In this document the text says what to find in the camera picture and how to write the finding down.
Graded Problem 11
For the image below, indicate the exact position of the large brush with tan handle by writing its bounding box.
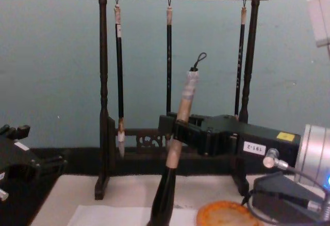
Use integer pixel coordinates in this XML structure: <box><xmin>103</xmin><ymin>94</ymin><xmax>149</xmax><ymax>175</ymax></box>
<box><xmin>145</xmin><ymin>52</ymin><xmax>208</xmax><ymax>226</ymax></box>

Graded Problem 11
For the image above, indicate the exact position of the dark carved wooden brush rack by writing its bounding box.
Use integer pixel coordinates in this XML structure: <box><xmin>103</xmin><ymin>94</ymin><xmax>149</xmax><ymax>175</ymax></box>
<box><xmin>72</xmin><ymin>0</ymin><xmax>289</xmax><ymax>201</ymax></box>

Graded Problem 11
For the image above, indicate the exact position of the white paper sheet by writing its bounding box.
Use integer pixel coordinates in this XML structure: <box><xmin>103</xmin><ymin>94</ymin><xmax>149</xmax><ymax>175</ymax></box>
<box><xmin>66</xmin><ymin>204</ymin><xmax>200</xmax><ymax>226</ymax></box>

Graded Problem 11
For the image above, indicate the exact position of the white felt mat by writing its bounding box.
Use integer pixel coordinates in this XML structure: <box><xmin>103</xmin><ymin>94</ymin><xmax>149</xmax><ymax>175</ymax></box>
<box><xmin>30</xmin><ymin>174</ymin><xmax>330</xmax><ymax>226</ymax></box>

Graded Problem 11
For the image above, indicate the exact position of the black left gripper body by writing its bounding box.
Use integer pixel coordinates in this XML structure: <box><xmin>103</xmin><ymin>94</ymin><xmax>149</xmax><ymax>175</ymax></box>
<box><xmin>0</xmin><ymin>135</ymin><xmax>42</xmax><ymax>188</ymax></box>

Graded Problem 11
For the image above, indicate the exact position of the hanging brush, slim black handle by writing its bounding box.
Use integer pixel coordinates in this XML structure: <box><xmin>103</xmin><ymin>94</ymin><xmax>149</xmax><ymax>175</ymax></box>
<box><xmin>164</xmin><ymin>0</ymin><xmax>174</xmax><ymax>151</ymax></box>

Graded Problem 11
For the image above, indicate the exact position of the round orange dish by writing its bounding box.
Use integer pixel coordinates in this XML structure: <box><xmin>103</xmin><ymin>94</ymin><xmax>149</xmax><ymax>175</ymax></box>
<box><xmin>196</xmin><ymin>201</ymin><xmax>265</xmax><ymax>226</ymax></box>

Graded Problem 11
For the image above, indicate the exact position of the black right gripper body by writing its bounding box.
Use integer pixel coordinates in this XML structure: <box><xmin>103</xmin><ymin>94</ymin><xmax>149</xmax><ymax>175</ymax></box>
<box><xmin>205</xmin><ymin>114</ymin><xmax>302</xmax><ymax>168</ymax></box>

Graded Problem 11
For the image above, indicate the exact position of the hanging brush with pale script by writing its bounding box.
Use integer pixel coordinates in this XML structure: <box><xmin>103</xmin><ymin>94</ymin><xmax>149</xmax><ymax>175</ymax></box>
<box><xmin>233</xmin><ymin>0</ymin><xmax>248</xmax><ymax>120</ymax></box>

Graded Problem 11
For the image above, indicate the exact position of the dark cable with silver plug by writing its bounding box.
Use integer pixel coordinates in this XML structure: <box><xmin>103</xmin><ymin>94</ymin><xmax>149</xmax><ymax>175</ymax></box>
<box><xmin>241</xmin><ymin>148</ymin><xmax>330</xmax><ymax>225</ymax></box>

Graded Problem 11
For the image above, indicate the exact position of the hanging brush with white label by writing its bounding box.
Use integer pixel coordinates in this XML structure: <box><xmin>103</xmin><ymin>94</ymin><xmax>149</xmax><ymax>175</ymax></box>
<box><xmin>113</xmin><ymin>0</ymin><xmax>126</xmax><ymax>158</ymax></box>

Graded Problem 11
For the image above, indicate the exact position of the pale grey box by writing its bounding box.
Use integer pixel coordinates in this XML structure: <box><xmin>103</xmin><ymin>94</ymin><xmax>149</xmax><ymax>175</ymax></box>
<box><xmin>306</xmin><ymin>0</ymin><xmax>330</xmax><ymax>49</ymax></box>

